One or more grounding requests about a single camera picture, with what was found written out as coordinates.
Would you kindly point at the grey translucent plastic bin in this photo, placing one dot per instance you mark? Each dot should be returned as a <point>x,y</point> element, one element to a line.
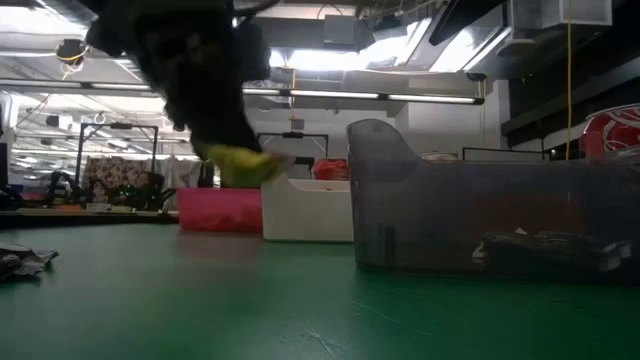
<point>425,220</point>

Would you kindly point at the patterned cloth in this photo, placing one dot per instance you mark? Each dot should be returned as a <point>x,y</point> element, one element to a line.
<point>112,172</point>

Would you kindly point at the low black station frame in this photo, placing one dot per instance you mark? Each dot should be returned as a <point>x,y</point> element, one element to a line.
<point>292,134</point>

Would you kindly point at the white plastic bin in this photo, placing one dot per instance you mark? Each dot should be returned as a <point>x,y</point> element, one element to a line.
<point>305,215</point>

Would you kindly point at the red plastic bin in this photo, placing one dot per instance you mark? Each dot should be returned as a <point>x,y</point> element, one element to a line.
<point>220,210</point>

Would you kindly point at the yellow purple Sour Patch pack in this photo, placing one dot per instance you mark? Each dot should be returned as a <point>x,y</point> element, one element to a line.
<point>245,167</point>

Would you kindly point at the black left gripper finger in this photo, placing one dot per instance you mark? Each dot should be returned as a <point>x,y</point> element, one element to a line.
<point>240,127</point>
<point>200,125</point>

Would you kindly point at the tall black station frame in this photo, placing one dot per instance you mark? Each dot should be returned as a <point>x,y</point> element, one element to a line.
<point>120,126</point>

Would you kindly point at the long ceiling light bar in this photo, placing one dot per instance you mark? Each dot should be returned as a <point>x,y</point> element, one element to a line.
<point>350,94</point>

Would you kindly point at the white ventilation box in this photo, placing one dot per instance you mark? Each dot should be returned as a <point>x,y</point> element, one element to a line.
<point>550,12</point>

